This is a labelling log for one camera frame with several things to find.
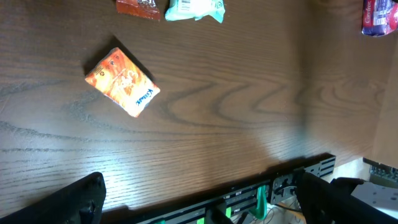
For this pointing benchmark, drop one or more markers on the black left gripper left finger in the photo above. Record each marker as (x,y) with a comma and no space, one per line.
(79,202)

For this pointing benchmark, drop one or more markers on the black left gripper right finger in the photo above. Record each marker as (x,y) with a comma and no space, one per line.
(324,202)

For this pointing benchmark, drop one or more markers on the small orange snack packet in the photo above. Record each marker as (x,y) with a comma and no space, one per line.
(121,80)

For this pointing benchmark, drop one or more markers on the orange brown candy bar wrapper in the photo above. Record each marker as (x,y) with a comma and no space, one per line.
(140,8)

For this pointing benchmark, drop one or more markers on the teal snack packet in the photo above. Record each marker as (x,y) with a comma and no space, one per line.
(195,9)

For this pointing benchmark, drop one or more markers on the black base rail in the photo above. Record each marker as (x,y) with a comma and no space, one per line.
(248,196)

